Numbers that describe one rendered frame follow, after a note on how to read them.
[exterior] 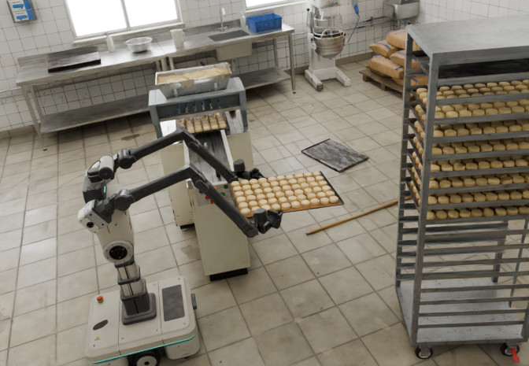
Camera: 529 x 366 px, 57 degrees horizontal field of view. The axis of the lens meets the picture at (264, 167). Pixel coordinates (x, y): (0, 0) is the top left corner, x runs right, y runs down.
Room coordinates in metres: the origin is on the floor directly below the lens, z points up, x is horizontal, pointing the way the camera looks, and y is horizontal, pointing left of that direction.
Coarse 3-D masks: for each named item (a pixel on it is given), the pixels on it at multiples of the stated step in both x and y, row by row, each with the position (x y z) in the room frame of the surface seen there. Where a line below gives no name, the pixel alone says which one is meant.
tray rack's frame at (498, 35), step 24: (432, 24) 2.31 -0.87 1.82; (456, 24) 2.27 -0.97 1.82; (480, 24) 2.22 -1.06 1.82; (504, 24) 2.18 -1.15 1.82; (528, 24) 2.14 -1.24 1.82; (432, 48) 1.95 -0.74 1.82; (456, 48) 1.92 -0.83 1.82; (480, 48) 1.88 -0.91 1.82; (504, 48) 1.86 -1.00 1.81; (528, 48) 1.85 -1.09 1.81; (408, 288) 2.31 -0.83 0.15; (408, 312) 2.11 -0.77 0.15; (528, 312) 1.84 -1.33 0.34; (432, 336) 1.91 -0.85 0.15; (456, 336) 1.90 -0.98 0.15; (480, 336) 1.88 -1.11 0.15; (504, 336) 1.86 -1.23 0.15; (528, 336) 1.83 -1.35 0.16
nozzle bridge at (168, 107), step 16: (240, 80) 3.70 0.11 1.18; (160, 96) 3.54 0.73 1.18; (192, 96) 3.46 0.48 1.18; (208, 96) 3.43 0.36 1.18; (224, 96) 3.53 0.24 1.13; (240, 96) 3.46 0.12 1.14; (160, 112) 3.47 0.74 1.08; (176, 112) 3.48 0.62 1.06; (192, 112) 3.48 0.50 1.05; (208, 112) 3.46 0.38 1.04; (240, 112) 3.64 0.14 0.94; (160, 128) 3.48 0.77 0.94
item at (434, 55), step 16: (432, 64) 1.89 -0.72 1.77; (432, 80) 1.89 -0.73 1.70; (432, 96) 1.89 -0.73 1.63; (432, 112) 1.89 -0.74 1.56; (432, 128) 1.89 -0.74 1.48; (432, 144) 1.89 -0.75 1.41; (416, 256) 1.90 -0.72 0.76; (416, 272) 1.89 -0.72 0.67; (416, 288) 1.89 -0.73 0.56; (416, 304) 1.89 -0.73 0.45; (416, 320) 1.89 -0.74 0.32; (416, 336) 1.88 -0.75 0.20
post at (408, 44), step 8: (408, 24) 2.36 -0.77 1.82; (408, 48) 2.34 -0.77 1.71; (408, 64) 2.34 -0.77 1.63; (408, 80) 2.34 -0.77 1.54; (408, 96) 2.33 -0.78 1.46; (408, 112) 2.33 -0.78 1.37; (408, 128) 2.33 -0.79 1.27; (400, 160) 2.36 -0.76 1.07; (400, 168) 2.35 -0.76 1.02; (400, 176) 2.35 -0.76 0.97; (400, 184) 2.34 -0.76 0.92; (400, 200) 2.34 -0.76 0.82; (400, 224) 2.34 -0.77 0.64; (400, 248) 2.34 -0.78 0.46; (400, 272) 2.33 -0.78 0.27; (400, 280) 2.33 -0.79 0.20
